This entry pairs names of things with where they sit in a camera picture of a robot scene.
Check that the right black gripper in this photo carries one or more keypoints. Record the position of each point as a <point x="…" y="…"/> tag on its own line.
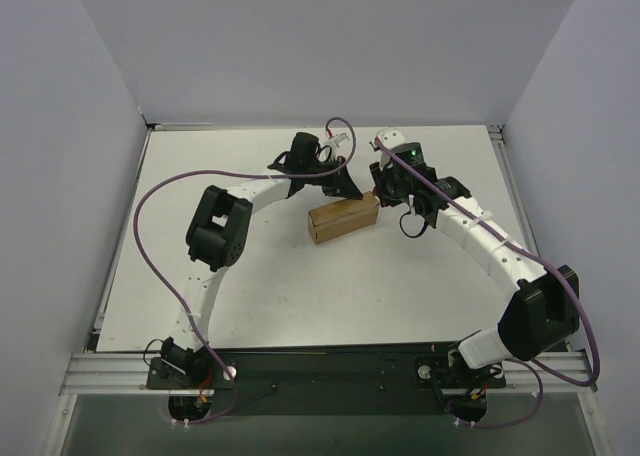
<point x="388" y="187"/>

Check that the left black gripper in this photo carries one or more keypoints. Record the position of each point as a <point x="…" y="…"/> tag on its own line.
<point x="331" y="177"/>

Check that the brown cardboard express box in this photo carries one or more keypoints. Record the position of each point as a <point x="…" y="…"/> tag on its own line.
<point x="342" y="217"/>

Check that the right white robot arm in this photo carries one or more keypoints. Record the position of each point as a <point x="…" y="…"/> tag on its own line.
<point x="540" y="310"/>

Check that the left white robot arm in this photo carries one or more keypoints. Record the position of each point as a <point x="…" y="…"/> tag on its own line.
<point x="217" y="234"/>

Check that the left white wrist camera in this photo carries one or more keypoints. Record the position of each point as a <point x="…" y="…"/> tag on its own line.
<point x="338" y="142"/>

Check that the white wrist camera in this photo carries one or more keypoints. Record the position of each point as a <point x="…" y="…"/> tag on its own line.
<point x="390" y="138"/>
<point x="338" y="142"/>

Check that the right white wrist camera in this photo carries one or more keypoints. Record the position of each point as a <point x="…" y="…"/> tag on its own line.
<point x="390" y="138"/>

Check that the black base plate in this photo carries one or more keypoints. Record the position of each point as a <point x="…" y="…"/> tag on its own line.
<point x="330" y="401"/>

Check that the aluminium back rail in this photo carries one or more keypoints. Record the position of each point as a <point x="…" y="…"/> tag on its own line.
<point x="492" y="128"/>

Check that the aluminium rail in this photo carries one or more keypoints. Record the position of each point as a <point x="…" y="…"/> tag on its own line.
<point x="492" y="128"/>
<point x="129" y="374"/>

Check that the aluminium front rail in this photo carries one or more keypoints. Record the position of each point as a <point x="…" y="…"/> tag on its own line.
<point x="129" y="374"/>

